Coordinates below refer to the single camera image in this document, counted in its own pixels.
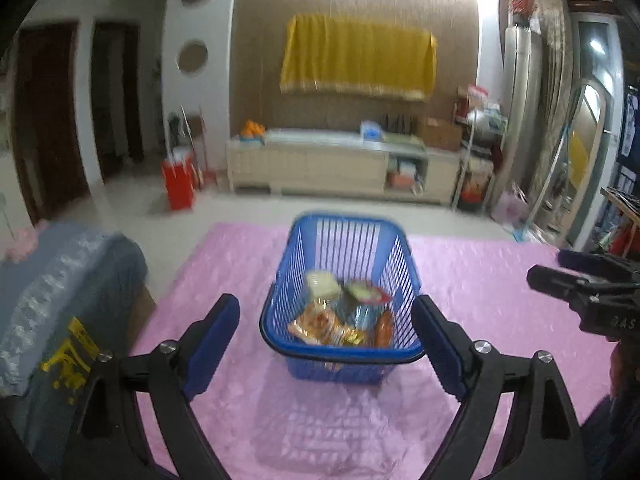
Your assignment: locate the light blue mesh snack pack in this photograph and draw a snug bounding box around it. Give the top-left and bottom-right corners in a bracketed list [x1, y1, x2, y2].
[340, 300, 383, 333]

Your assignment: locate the standing air conditioner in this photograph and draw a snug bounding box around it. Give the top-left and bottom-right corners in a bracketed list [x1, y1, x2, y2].
[502, 27, 543, 186]

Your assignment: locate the white metal shelf rack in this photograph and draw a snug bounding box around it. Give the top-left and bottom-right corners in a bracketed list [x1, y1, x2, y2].
[452, 110, 503, 213]

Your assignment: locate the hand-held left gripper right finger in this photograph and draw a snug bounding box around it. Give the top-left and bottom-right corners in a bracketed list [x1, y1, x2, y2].
[410, 295, 587, 480]

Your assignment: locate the dark wooden door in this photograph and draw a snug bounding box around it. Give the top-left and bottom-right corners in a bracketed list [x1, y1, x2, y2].
[12, 22, 91, 221]

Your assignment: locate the hanging clothes rack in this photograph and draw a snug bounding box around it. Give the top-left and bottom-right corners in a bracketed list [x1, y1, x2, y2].
[615, 85, 640, 181]

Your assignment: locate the arched standing mirror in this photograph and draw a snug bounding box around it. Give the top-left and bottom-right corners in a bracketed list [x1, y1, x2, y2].
[560, 77, 613, 248]

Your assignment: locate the black router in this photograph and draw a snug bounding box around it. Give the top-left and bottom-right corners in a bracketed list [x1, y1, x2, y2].
[382, 112, 418, 133]

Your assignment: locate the yellow fringed television cover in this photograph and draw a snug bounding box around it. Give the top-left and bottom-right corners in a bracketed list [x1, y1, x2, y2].
[279, 14, 438, 103]

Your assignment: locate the red flower vase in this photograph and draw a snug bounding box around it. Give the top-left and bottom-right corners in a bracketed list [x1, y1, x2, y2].
[505, 0, 536, 28]

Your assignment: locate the cardboard box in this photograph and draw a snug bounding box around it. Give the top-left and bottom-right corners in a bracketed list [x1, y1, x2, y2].
[420, 117, 463, 151]

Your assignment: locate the pink quilted mat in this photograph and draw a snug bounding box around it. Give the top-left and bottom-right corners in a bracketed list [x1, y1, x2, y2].
[127, 222, 618, 480]

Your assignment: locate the patterned curtain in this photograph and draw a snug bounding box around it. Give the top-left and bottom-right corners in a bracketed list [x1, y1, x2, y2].
[532, 0, 571, 221]

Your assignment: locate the red paper bag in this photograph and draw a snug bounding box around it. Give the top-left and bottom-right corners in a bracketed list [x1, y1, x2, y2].
[161, 152, 196, 211]

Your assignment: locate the blue plastic basket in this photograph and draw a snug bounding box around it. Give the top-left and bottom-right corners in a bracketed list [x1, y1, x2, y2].
[259, 212, 426, 386]

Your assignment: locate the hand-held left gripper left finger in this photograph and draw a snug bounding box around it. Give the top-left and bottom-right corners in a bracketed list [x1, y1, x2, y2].
[60, 293, 242, 480]

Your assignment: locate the clear cracker packet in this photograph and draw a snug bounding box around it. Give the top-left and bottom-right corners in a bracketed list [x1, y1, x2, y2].
[305, 270, 343, 301]

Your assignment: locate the round brown wall disc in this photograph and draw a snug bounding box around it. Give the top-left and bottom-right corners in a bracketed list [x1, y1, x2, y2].
[176, 40, 209, 73]

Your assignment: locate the red and white box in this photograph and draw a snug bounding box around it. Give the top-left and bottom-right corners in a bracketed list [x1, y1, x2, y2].
[459, 85, 488, 111]

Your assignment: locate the blue-grey lace-trimmed cloth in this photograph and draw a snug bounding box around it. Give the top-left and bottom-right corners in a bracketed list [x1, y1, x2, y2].
[0, 220, 148, 396]

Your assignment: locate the green-edged cracker packet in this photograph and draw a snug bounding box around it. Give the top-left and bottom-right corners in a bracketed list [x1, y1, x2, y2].
[345, 280, 393, 306]

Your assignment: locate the pink cloth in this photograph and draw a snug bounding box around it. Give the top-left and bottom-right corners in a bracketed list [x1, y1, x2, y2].
[5, 227, 40, 262]

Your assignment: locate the pink tote bag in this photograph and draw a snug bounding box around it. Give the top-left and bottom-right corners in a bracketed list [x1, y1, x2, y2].
[492, 190, 528, 226]

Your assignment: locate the cream television cabinet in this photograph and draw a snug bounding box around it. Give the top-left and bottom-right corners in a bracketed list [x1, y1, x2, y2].
[226, 129, 463, 206]

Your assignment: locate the orange-yellow snack packet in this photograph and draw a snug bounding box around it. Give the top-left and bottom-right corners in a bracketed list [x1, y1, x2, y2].
[287, 305, 368, 347]

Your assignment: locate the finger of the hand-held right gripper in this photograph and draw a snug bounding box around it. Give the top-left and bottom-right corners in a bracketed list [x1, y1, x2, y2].
[556, 249, 640, 285]
[526, 264, 608, 307]

